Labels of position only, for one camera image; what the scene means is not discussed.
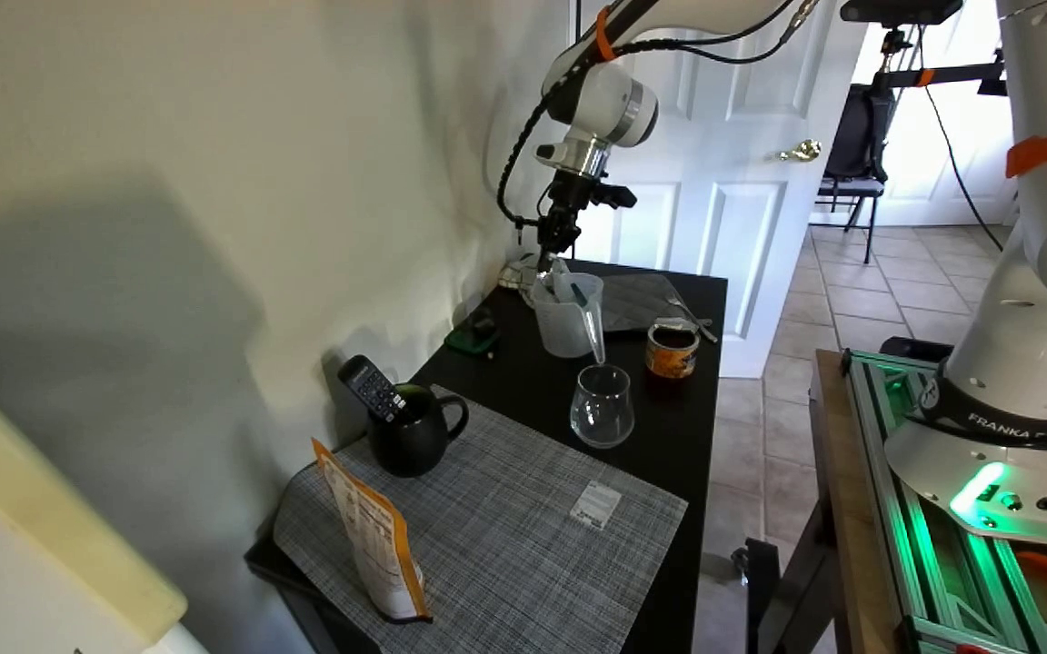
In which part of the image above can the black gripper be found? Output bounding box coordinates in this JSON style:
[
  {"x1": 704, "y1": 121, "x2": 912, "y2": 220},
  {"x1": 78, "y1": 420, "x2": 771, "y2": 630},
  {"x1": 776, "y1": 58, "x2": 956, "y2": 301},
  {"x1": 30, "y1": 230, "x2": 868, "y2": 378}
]
[{"x1": 538, "y1": 136, "x2": 636, "y2": 271}]

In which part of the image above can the white spoon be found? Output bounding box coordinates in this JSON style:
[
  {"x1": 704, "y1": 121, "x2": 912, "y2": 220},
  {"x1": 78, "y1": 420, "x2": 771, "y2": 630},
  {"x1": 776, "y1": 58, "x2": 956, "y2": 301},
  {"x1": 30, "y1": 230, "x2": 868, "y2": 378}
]
[{"x1": 553, "y1": 270, "x2": 603, "y2": 358}]

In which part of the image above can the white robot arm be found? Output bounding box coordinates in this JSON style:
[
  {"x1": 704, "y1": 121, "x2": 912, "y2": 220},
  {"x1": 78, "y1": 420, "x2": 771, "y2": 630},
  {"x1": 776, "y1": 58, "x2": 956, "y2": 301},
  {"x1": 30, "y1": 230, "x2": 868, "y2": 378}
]
[{"x1": 529, "y1": 0, "x2": 1047, "y2": 546}]

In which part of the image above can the grey woven mat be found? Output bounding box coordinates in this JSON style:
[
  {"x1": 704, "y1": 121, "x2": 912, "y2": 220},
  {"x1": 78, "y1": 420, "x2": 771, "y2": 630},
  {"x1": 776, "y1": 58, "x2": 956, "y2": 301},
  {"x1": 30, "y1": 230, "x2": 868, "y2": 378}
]
[{"x1": 272, "y1": 402, "x2": 685, "y2": 654}]

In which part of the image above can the clear plastic measuring jug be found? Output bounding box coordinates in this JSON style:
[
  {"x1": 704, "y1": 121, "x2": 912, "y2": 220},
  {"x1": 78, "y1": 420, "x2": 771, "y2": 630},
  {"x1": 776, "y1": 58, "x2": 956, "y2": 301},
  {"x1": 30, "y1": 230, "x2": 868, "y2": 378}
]
[{"x1": 529, "y1": 265, "x2": 603, "y2": 358}]

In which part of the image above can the green black small object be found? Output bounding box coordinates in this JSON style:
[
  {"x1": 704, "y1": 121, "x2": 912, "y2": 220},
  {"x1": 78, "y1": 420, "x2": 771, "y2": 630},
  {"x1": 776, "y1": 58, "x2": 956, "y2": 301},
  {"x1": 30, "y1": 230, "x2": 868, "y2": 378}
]
[{"x1": 447, "y1": 316, "x2": 496, "y2": 358}]

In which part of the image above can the black side table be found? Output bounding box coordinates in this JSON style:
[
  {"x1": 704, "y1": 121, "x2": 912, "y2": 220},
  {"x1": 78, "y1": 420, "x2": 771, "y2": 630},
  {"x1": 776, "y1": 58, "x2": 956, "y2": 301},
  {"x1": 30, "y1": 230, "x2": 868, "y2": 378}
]
[{"x1": 245, "y1": 289, "x2": 718, "y2": 654}]

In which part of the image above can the orange cup with dark liquid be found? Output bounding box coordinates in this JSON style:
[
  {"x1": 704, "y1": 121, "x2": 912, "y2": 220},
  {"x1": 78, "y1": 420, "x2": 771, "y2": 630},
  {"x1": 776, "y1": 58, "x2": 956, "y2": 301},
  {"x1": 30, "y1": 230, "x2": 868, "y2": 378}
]
[{"x1": 645, "y1": 316, "x2": 697, "y2": 380}]

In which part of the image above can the clear glass carafe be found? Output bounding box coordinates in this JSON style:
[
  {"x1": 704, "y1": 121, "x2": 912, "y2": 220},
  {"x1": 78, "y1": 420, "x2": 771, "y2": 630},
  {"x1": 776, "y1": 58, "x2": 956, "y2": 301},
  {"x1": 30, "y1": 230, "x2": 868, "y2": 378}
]
[{"x1": 571, "y1": 364, "x2": 636, "y2": 452}]

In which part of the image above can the white panel door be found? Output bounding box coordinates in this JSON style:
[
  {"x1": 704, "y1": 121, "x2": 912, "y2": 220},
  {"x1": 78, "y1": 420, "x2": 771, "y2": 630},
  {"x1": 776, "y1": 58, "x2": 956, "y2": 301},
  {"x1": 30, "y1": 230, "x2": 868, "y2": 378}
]
[{"x1": 573, "y1": 0, "x2": 865, "y2": 378}]

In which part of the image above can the black ceramic teapot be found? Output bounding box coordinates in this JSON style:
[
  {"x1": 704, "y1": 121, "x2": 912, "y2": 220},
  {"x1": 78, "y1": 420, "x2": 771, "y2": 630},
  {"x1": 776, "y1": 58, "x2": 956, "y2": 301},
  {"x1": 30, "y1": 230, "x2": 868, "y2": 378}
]
[{"x1": 369, "y1": 386, "x2": 468, "y2": 475}]

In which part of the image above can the white paper tag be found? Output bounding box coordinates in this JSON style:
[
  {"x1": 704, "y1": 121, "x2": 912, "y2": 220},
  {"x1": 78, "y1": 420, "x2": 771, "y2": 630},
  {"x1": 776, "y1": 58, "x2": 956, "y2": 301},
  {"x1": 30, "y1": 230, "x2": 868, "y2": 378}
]
[{"x1": 571, "y1": 481, "x2": 622, "y2": 529}]

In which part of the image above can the black chair in background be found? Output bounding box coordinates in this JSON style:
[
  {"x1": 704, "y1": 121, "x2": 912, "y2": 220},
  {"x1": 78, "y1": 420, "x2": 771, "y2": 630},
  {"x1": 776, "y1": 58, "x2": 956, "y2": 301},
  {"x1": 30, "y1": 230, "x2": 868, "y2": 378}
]
[{"x1": 819, "y1": 83, "x2": 894, "y2": 230}]

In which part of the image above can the orange white paper packet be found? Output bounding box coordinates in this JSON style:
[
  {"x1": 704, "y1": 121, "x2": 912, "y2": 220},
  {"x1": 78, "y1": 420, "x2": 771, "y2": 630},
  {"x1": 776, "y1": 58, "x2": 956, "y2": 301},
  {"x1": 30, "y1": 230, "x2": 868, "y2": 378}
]
[{"x1": 312, "y1": 442, "x2": 427, "y2": 620}]

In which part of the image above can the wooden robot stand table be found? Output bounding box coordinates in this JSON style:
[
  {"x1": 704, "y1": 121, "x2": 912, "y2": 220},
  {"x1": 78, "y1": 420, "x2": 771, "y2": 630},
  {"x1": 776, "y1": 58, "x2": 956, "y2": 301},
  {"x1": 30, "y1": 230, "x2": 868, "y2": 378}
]
[{"x1": 748, "y1": 348, "x2": 902, "y2": 654}]

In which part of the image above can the cream cabinet corner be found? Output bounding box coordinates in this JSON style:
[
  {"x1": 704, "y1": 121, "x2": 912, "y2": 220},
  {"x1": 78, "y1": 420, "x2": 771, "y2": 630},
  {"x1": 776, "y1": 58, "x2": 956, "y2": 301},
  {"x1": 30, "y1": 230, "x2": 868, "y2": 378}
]
[{"x1": 0, "y1": 414, "x2": 204, "y2": 654}]

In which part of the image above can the black smartphone leaning on wall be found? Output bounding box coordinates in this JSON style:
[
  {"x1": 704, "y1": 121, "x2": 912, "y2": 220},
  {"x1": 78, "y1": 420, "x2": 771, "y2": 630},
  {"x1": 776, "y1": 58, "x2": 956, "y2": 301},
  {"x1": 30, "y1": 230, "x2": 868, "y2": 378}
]
[{"x1": 338, "y1": 356, "x2": 403, "y2": 420}]

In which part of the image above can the brass door handle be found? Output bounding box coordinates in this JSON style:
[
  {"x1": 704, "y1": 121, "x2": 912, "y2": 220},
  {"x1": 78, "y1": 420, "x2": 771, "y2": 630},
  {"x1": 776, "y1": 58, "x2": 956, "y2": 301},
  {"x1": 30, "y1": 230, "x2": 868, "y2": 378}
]
[{"x1": 776, "y1": 139, "x2": 826, "y2": 165}]

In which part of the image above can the black tripod camera boom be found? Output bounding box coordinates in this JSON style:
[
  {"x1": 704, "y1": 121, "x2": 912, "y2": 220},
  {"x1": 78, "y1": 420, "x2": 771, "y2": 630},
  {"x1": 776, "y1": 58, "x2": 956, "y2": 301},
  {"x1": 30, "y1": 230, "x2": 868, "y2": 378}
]
[{"x1": 840, "y1": 0, "x2": 1006, "y2": 96}]

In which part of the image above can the green aluminium frame rail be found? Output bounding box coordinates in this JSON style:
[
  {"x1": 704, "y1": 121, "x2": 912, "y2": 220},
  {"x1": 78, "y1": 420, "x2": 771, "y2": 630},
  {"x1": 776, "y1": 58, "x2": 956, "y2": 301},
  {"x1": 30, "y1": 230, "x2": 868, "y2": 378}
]
[{"x1": 844, "y1": 351, "x2": 1047, "y2": 654}]

